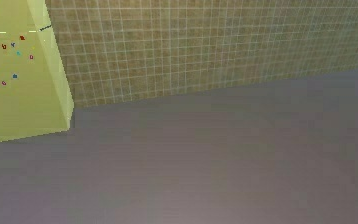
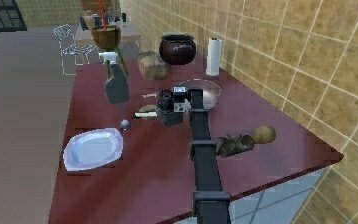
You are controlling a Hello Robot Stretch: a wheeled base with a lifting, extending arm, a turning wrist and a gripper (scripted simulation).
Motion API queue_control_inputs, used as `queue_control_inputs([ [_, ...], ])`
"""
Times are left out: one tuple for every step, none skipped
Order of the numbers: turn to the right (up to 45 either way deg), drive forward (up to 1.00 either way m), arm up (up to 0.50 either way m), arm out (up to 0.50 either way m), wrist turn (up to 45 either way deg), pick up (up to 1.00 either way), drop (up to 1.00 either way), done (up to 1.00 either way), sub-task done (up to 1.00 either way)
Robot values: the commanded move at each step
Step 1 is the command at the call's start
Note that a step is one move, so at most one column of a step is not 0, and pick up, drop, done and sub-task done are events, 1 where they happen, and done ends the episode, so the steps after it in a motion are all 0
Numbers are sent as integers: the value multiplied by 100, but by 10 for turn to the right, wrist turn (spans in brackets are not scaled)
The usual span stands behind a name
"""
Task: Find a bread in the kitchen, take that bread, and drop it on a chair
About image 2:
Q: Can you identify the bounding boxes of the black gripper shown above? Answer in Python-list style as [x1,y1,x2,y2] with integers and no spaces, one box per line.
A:
[134,88,185,127]

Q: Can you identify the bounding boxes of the brown bread loaf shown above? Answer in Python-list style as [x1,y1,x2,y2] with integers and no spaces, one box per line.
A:
[137,50,171,82]

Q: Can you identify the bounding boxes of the red top kitchen counter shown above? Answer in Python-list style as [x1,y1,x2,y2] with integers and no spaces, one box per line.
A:
[48,56,345,224]

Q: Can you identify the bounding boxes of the tan round potato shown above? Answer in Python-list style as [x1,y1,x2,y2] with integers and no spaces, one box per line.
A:
[138,104,159,121]
[250,124,277,145]

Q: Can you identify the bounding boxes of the grey spray bottle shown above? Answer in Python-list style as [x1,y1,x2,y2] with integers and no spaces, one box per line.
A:
[98,51,131,105]

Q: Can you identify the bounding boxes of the dark red round pot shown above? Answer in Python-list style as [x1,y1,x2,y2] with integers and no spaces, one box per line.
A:
[158,33,197,66]

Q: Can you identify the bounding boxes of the grey round pan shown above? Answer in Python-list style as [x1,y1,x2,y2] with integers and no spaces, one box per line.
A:
[178,78,222,111]

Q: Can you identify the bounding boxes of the white oval plate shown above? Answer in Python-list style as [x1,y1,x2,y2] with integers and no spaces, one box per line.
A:
[62,127,125,173]

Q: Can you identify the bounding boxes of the tan dining table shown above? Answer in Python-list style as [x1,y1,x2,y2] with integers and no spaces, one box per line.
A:
[74,22,142,65]

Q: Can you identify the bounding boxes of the brown pot house plant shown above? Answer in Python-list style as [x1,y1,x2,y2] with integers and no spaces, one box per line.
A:
[89,0,129,78]

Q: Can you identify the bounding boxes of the white paper towel roll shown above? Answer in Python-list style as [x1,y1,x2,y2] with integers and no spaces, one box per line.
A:
[205,37,224,77]

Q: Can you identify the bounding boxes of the dark grey-brown crumpled lump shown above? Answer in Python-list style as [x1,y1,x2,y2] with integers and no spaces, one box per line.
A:
[214,133,256,158]

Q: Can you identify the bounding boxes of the dark framed window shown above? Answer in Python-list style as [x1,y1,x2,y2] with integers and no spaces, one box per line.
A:
[0,0,28,34]

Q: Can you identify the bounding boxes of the white wire chair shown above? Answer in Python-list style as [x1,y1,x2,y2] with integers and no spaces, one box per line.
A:
[53,23,100,76]

